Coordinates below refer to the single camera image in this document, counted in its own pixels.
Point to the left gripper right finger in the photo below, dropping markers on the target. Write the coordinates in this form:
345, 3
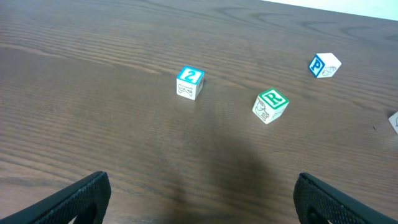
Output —
317, 202

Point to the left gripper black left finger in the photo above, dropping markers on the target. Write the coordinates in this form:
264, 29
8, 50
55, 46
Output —
83, 202

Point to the red letter I block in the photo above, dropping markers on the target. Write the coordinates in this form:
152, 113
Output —
393, 119

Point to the green letter R block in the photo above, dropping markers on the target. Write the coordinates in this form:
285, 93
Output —
269, 105

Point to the white P letter block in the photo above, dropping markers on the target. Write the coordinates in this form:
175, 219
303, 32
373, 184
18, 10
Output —
324, 65

